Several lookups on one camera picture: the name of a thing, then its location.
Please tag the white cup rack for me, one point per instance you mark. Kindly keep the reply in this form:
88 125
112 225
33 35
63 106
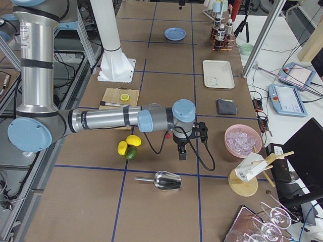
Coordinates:
215 8

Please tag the green bowl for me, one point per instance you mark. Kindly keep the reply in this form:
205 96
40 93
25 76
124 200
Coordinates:
246 48

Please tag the copper wire bottle rack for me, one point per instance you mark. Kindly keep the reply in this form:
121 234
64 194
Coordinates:
228 45

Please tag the large yellow lemon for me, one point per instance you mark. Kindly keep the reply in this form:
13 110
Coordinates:
134 140

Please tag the blue plate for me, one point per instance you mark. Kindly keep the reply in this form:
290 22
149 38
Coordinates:
175 34

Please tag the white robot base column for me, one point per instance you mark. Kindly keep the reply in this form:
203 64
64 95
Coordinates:
115 66

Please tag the pink bowl of ice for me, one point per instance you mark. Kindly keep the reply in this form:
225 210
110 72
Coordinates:
240 140

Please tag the black monitor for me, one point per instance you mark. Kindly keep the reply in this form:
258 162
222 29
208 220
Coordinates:
306 160

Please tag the small yellow lemon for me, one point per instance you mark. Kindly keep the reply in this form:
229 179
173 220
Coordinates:
122 148

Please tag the cream bear tray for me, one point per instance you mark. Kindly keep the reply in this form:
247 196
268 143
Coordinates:
218 74

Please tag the green lime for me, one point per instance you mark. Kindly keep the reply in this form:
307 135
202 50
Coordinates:
131 153

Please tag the metal scoop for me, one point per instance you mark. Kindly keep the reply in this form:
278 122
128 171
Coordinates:
163 180

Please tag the wooden cutting board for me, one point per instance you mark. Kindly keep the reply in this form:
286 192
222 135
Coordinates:
113 95

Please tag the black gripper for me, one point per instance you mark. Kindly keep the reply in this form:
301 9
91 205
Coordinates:
179 141

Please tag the blue teach pendant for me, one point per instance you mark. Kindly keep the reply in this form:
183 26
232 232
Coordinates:
286 100
298 74

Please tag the dark drink bottle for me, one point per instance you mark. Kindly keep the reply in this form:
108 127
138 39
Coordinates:
221 35
215 26
229 30

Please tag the black tripod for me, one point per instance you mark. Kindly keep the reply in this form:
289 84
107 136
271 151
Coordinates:
244 23

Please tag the lemon half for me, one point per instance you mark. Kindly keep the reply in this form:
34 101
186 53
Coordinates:
124 97

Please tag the aluminium frame post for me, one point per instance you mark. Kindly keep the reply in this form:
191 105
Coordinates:
273 14

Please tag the grey folded cloth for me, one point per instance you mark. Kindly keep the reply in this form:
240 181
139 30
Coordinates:
226 107

